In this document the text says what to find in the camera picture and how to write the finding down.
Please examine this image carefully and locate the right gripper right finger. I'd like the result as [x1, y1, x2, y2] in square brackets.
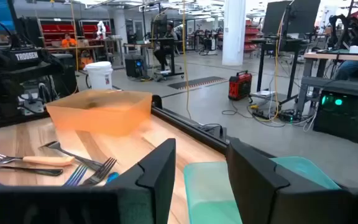
[225, 138, 358, 224]

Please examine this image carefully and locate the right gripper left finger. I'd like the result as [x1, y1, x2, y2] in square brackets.
[0, 138, 177, 224]

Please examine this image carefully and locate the dark metal spoon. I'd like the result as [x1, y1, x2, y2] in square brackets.
[81, 157, 117, 187]

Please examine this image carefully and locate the beige-handled fork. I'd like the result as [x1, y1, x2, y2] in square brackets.
[0, 151, 76, 167]

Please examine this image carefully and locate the teal plastic bin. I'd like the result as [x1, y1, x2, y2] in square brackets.
[183, 156, 341, 224]

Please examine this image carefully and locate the orange plastic bin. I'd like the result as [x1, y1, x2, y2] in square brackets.
[45, 89, 153, 137]

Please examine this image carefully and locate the black computer tower green light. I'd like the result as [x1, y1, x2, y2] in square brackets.
[312, 89, 358, 144]

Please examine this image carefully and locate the white plastic bucket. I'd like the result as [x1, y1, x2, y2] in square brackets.
[83, 61, 114, 91]

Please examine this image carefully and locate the black computer tower blue light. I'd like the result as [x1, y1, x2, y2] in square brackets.
[124, 54, 145, 78]

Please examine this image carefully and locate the black striped-edge floor mat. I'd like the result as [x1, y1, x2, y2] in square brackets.
[167, 76, 229, 91]

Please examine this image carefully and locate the black monitor stand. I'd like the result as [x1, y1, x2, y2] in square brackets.
[250, 34, 310, 106]

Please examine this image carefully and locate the orange bag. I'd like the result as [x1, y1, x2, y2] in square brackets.
[78, 49, 94, 70]

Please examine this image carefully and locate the wooden top workbench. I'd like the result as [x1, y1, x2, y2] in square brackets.
[296, 49, 358, 118]

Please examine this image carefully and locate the shelf with red bins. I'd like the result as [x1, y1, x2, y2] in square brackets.
[244, 20, 260, 52]
[78, 19, 111, 41]
[39, 18, 77, 47]

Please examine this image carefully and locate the white pillar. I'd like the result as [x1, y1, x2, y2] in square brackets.
[221, 0, 247, 67]

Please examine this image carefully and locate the black monitor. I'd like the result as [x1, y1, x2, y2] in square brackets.
[286, 0, 321, 34]
[262, 1, 291, 35]

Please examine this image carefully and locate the orange hanging cable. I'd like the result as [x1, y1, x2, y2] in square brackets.
[259, 0, 295, 123]

